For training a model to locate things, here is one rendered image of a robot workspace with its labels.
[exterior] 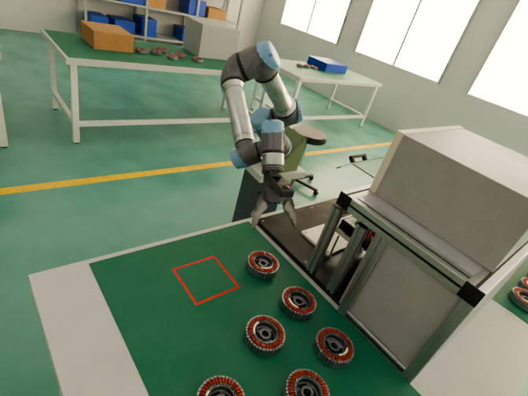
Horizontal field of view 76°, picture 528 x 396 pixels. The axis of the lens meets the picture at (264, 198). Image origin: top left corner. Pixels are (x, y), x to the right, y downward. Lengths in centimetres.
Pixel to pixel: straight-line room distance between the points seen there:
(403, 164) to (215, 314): 69
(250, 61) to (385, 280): 92
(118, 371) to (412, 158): 92
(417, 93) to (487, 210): 549
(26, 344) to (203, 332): 110
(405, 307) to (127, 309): 76
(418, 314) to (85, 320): 87
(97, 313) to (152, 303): 14
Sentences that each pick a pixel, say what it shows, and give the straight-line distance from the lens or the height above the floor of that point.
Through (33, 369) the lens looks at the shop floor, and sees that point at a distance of 187.
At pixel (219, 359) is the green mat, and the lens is 97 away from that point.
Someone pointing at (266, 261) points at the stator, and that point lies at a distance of 122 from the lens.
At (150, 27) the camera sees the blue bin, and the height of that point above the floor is 44.
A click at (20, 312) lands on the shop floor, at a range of 207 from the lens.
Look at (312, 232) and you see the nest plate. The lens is 141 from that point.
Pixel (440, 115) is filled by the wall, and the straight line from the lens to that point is 624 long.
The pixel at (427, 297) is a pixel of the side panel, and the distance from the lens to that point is 101.
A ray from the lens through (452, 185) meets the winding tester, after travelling 101.
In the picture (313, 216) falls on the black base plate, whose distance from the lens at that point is 154.
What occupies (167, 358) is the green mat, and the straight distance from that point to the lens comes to 96.
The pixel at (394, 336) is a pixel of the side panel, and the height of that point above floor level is 83.
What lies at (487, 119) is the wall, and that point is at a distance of 602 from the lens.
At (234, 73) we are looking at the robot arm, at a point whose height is 126.
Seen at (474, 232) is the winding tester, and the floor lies 118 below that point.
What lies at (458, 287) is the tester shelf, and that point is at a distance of 95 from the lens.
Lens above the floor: 156
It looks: 31 degrees down
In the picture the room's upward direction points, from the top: 16 degrees clockwise
